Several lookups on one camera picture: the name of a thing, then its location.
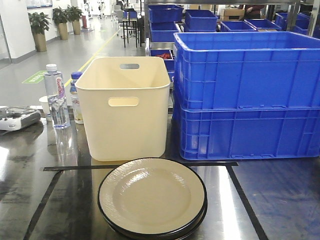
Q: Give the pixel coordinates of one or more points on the potted plant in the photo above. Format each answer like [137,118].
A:
[60,19]
[39,23]
[74,14]

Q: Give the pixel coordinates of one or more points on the potted plant middle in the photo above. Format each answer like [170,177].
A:
[60,19]

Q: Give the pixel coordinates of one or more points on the blue plastic crate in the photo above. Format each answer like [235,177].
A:
[247,134]
[246,70]

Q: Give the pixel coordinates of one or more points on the potted plant near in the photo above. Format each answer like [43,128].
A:
[39,23]

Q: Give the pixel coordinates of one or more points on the beige black-rimmed plate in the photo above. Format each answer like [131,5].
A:
[155,185]
[176,225]

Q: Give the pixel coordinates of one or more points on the cream plastic bin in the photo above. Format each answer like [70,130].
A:
[124,105]

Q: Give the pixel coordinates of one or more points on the grey remote controller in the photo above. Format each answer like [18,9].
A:
[13,118]

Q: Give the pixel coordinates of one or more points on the clear water bottle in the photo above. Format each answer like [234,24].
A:
[56,97]

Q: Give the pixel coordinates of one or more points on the lower blue plastic crate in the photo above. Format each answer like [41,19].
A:
[247,134]

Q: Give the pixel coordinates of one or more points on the potted plant far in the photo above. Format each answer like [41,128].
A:
[74,14]

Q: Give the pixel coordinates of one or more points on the blue cap drink bottle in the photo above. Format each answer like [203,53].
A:
[78,118]

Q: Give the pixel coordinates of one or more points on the white paper cup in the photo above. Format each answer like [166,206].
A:
[45,107]

